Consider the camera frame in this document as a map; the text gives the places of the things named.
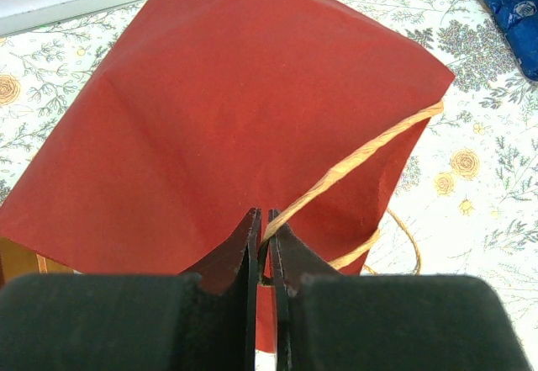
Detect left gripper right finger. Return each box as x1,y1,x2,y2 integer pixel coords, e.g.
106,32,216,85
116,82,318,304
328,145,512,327
267,225,530,370

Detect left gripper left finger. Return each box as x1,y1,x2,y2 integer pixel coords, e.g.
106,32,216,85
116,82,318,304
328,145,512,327
1,209,261,370

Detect red paper bag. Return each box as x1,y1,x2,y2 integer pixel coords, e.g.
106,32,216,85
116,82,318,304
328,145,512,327
0,0,457,353

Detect blue chips bag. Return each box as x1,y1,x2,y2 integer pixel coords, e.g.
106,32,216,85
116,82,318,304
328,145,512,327
482,0,537,81

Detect orange wooden tray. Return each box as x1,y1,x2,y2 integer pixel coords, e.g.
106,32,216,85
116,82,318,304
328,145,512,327
1,238,73,286

